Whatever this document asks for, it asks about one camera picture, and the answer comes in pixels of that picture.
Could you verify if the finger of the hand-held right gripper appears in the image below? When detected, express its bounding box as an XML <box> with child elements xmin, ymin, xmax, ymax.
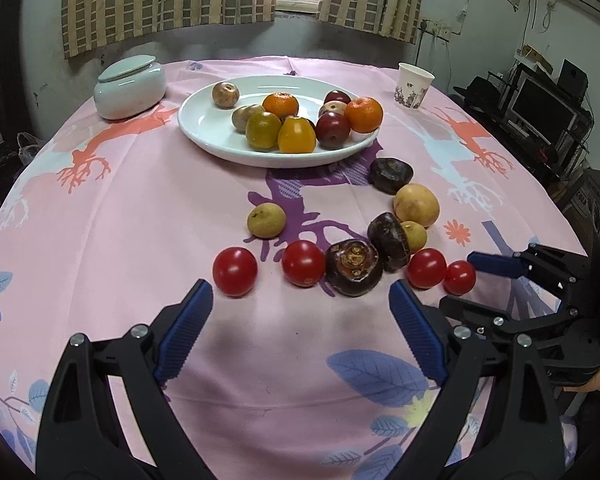
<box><xmin>466</xmin><ymin>243</ymin><xmax>593</xmax><ymax>306</ymax></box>
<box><xmin>438</xmin><ymin>294</ymin><xmax>581</xmax><ymax>343</ymax></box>

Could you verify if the computer monitor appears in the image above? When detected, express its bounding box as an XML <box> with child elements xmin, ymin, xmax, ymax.
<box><xmin>510</xmin><ymin>76</ymin><xmax>578</xmax><ymax>136</ymax></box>

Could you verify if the green-yellow tomato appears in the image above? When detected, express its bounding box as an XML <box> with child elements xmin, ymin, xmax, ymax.
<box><xmin>245</xmin><ymin>111</ymin><xmax>282</xmax><ymax>152</ymax></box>

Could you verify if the printed paper cup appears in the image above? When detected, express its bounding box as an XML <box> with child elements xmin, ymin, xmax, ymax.
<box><xmin>394</xmin><ymin>62</ymin><xmax>435</xmax><ymax>110</ymax></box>

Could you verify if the mandarin orange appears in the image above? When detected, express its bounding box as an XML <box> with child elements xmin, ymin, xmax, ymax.
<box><xmin>262</xmin><ymin>91</ymin><xmax>300</xmax><ymax>118</ymax></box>
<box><xmin>344</xmin><ymin>96</ymin><xmax>384</xmax><ymax>134</ymax></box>

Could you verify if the clear plastic bag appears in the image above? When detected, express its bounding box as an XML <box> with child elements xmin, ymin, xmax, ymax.
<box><xmin>17</xmin><ymin>131</ymin><xmax>46</xmax><ymax>166</ymax></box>

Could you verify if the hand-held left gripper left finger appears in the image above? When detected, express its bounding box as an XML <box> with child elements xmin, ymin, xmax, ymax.
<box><xmin>36</xmin><ymin>278</ymin><xmax>216</xmax><ymax>480</ymax></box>

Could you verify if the cardboard box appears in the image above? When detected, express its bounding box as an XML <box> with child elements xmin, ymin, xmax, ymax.
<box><xmin>515</xmin><ymin>46</ymin><xmax>553</xmax><ymax>73</ymax></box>

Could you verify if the red cherry tomato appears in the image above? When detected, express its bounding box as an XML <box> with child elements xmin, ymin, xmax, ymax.
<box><xmin>406</xmin><ymin>248</ymin><xmax>448</xmax><ymax>290</ymax></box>
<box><xmin>212</xmin><ymin>246</ymin><xmax>259</xmax><ymax>297</ymax></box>
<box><xmin>281</xmin><ymin>240</ymin><xmax>327</xmax><ymax>288</ymax></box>
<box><xmin>443</xmin><ymin>260</ymin><xmax>477</xmax><ymax>296</ymax></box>

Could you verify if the large yellow-tan round fruit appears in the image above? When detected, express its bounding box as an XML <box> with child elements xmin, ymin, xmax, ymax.
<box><xmin>393</xmin><ymin>183</ymin><xmax>440</xmax><ymax>228</ymax></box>

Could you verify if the white oval plate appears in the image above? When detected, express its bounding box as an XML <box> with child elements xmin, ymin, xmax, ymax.
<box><xmin>178</xmin><ymin>75</ymin><xmax>382</xmax><ymax>169</ymax></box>

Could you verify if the dark water chestnut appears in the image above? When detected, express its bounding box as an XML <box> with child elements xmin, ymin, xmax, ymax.
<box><xmin>325</xmin><ymin>239</ymin><xmax>384</xmax><ymax>298</ymax></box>
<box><xmin>369</xmin><ymin>158</ymin><xmax>414</xmax><ymax>195</ymax></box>
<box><xmin>367</xmin><ymin>212</ymin><xmax>412</xmax><ymax>273</ymax></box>

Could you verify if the orange-yellow tomato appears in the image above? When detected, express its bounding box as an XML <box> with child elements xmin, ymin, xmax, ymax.
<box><xmin>278</xmin><ymin>115</ymin><xmax>316</xmax><ymax>154</ymax></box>

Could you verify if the longan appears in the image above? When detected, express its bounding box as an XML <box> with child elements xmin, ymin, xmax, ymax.
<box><xmin>400</xmin><ymin>221</ymin><xmax>427</xmax><ymax>254</ymax></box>
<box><xmin>247</xmin><ymin>202</ymin><xmax>287</xmax><ymax>239</ymax></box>

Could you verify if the pink printed tablecloth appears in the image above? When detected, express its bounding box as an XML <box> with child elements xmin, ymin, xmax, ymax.
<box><xmin>0</xmin><ymin>55</ymin><xmax>588</xmax><ymax>480</ymax></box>

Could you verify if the white lidded ceramic jar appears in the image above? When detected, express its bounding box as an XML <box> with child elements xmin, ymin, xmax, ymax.
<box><xmin>93</xmin><ymin>55</ymin><xmax>167</xmax><ymax>121</ymax></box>

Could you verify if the black desk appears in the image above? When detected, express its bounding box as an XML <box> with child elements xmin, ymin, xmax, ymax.
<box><xmin>452</xmin><ymin>75</ymin><xmax>600</xmax><ymax>196</ymax></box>

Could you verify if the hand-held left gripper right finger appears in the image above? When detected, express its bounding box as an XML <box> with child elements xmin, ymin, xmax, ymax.
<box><xmin>388</xmin><ymin>279</ymin><xmax>566</xmax><ymax>480</ymax></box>

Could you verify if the wall socket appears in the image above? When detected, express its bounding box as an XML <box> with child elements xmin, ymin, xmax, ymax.
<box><xmin>420</xmin><ymin>20</ymin><xmax>453</xmax><ymax>38</ymax></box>

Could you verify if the small black box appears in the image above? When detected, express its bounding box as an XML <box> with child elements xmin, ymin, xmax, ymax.
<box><xmin>559</xmin><ymin>59</ymin><xmax>590</xmax><ymax>98</ymax></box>

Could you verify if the dark red plum front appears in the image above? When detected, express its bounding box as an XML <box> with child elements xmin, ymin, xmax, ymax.
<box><xmin>315</xmin><ymin>112</ymin><xmax>352</xmax><ymax>150</ymax></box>

